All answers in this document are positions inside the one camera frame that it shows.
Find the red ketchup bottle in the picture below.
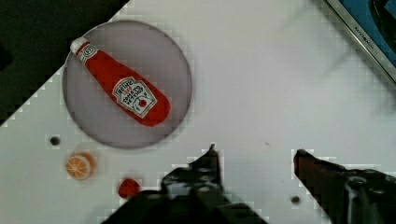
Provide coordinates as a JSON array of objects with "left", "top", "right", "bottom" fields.
[{"left": 70, "top": 37, "right": 171, "bottom": 127}]

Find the orange slice toy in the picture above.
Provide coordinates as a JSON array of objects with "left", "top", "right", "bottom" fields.
[{"left": 65, "top": 152, "right": 96, "bottom": 181}]

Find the grey round plate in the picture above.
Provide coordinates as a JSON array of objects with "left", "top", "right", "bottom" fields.
[{"left": 63, "top": 21, "right": 192, "bottom": 149}]

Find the red strawberry toy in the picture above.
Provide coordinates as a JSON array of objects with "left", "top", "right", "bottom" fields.
[{"left": 118, "top": 178, "right": 140, "bottom": 199}]

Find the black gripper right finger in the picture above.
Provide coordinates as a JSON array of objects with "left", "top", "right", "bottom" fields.
[{"left": 293, "top": 149, "right": 396, "bottom": 224}]

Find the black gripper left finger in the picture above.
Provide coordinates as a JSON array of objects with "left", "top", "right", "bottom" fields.
[{"left": 102, "top": 146, "right": 268, "bottom": 224}]

